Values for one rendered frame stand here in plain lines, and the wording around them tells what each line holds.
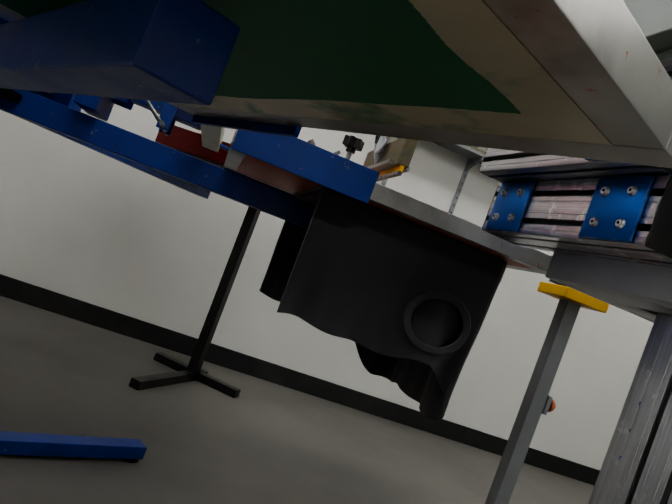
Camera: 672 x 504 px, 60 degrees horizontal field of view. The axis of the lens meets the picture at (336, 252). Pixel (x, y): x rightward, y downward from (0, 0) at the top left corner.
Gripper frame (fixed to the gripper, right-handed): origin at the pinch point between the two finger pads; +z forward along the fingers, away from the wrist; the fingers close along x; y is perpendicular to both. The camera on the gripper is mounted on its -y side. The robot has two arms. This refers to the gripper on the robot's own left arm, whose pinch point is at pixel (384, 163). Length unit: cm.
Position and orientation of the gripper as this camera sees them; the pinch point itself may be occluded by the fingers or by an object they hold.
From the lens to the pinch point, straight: 155.0
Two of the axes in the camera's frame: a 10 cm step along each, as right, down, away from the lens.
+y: 2.2, 0.5, -9.7
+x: 9.1, 3.5, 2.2
